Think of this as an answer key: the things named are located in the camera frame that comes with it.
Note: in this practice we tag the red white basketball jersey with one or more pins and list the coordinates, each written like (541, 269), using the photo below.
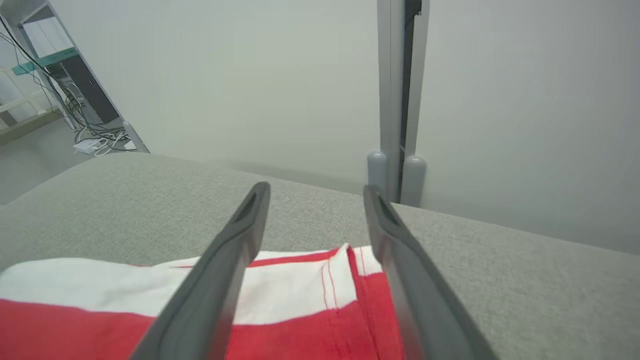
(90, 320)

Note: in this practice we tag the dark cabinet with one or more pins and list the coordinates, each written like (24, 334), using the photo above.
(87, 87)

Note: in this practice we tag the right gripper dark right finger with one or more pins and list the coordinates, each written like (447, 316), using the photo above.
(425, 300)

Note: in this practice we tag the white shelf unit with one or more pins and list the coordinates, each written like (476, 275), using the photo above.
(30, 35)

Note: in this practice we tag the grey partition post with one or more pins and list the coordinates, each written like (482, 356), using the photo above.
(392, 90)

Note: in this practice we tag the white power adapter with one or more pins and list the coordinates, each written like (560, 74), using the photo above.
(86, 146)

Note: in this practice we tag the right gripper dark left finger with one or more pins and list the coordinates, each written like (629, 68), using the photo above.
(210, 295)

